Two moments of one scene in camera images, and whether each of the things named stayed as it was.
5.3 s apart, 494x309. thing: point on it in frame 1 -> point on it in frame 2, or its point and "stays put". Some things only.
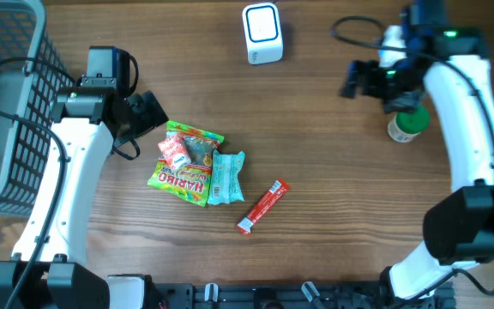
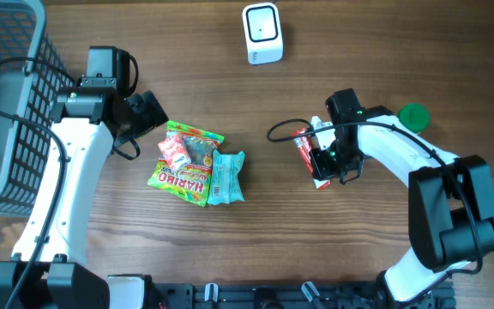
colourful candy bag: x=192 y=181 stays put
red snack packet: x=266 y=203 -> x=304 y=145
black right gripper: x=365 y=70 -> x=324 y=170
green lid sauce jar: x=404 y=126 stays put
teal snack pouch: x=225 y=186 stays put
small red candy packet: x=176 y=152 stays put
